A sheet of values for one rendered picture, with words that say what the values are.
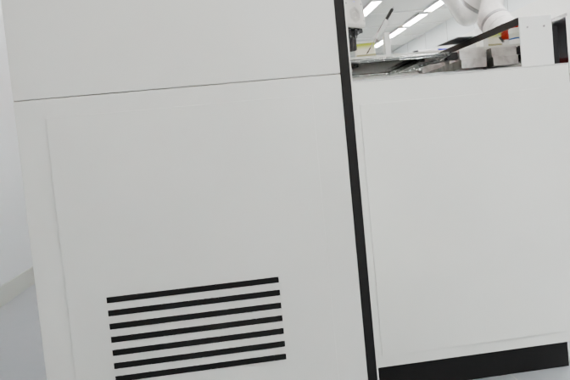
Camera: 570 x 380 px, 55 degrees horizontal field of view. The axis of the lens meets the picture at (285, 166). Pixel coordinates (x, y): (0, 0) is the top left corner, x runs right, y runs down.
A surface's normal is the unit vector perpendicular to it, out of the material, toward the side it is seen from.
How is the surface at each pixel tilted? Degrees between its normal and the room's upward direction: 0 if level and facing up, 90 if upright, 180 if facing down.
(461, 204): 90
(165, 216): 90
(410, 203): 90
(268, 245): 90
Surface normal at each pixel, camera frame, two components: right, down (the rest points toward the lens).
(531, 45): 0.10, 0.04
